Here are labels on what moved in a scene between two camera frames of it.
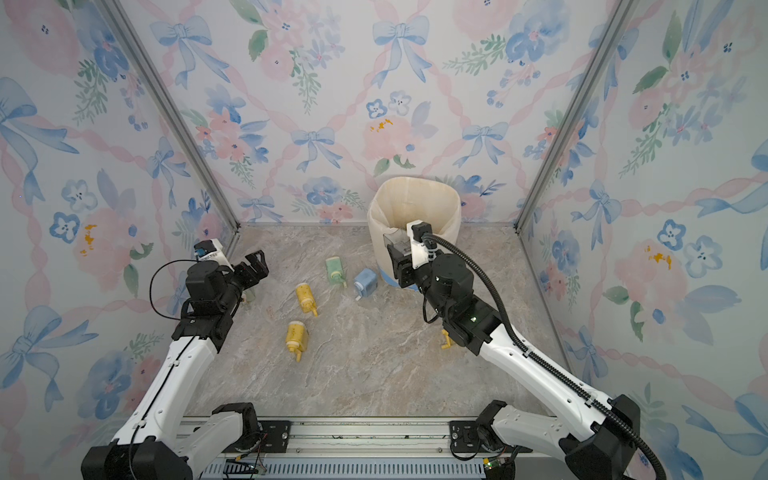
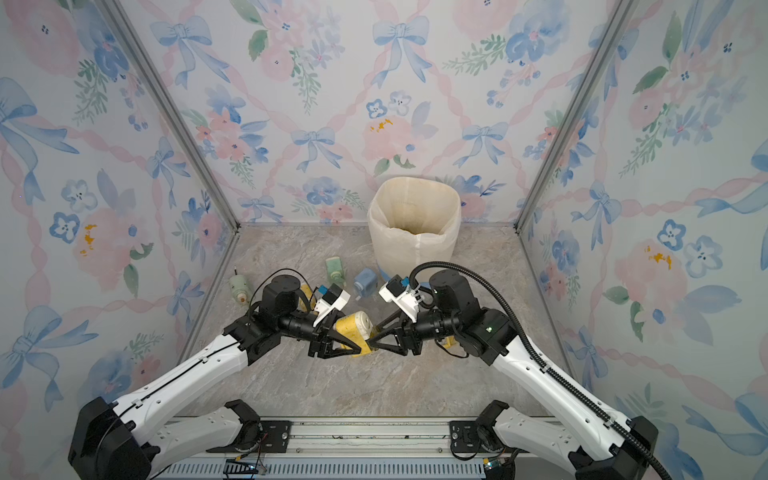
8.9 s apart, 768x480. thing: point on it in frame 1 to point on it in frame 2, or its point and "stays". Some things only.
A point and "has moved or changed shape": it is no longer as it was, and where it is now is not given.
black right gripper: [404, 267] to [406, 332]
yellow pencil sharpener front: [297, 338] has moved or changed shape
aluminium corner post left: [170, 107] stays
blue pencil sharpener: [364, 282] stays
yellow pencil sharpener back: [307, 299] stays
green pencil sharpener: [335, 268] stays
